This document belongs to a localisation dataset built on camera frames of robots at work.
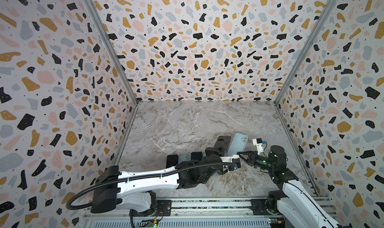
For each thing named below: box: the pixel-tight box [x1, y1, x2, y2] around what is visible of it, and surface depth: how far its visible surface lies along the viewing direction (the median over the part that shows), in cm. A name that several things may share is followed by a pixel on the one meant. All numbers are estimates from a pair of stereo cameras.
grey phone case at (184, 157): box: [178, 152, 191, 164], surface depth 94 cm
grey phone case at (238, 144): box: [228, 132, 249, 156], surface depth 83 cm
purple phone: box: [166, 154, 179, 169], surface depth 93 cm
